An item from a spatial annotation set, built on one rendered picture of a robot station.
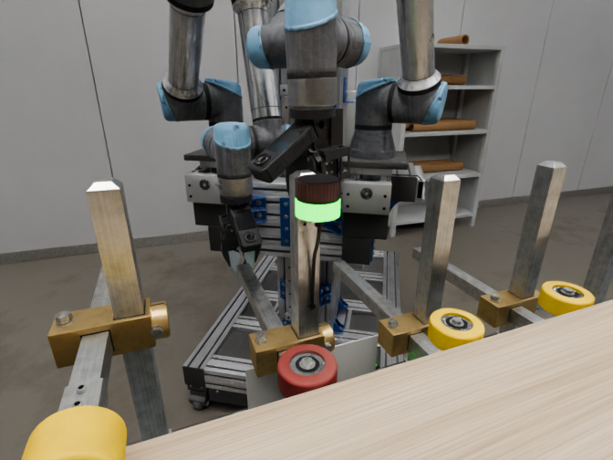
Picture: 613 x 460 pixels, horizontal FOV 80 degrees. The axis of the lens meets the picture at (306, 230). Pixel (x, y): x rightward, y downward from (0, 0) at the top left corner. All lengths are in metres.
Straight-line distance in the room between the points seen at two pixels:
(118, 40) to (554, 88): 4.07
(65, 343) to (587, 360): 0.68
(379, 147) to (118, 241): 0.85
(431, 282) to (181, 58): 0.84
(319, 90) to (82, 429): 0.48
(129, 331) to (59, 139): 2.74
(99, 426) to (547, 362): 0.54
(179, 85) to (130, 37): 1.94
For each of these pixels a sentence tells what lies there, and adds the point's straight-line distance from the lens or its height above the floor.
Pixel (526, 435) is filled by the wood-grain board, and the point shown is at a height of 0.90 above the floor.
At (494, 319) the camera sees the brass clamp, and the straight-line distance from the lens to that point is 0.87.
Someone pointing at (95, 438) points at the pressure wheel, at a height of 0.97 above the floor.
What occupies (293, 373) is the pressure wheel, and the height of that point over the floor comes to 0.91.
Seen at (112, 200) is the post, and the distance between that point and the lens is 0.48.
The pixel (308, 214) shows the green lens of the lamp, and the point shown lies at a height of 1.10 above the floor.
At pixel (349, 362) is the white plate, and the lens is 0.76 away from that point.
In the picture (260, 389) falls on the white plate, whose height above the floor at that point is 0.75.
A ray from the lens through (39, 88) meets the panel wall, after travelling 3.21.
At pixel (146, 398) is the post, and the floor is 0.83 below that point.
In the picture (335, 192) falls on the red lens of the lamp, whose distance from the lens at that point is 0.46.
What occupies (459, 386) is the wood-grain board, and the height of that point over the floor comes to 0.90.
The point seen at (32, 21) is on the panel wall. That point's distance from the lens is 3.22.
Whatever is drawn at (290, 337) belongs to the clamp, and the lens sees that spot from 0.62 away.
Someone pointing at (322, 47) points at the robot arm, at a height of 1.30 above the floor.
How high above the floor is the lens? 1.25
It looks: 21 degrees down
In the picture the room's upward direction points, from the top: straight up
